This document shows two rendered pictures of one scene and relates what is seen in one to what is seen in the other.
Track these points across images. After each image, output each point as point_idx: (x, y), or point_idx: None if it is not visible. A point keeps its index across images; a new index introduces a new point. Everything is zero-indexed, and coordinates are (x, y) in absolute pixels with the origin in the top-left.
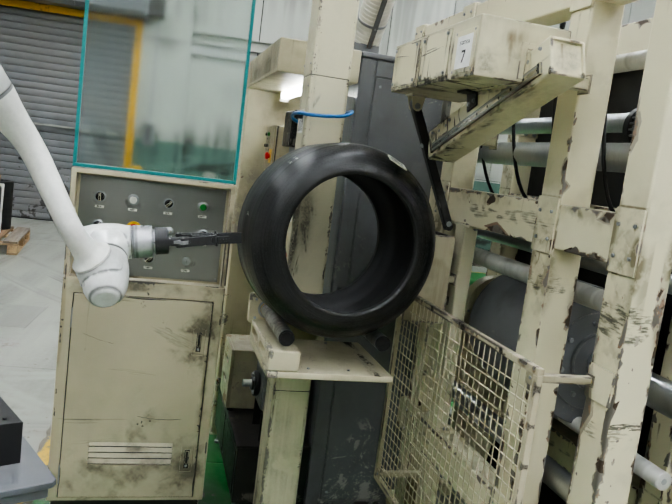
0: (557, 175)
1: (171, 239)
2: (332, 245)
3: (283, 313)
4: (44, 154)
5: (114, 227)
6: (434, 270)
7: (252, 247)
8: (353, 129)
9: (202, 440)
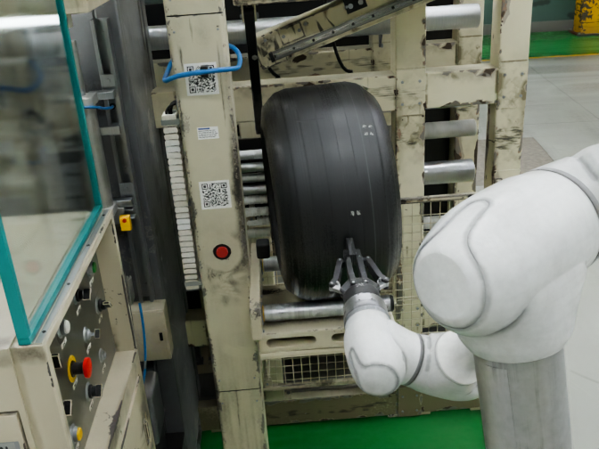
0: (415, 50)
1: (378, 289)
2: (141, 216)
3: None
4: None
5: (385, 322)
6: None
7: (389, 240)
8: (125, 61)
9: None
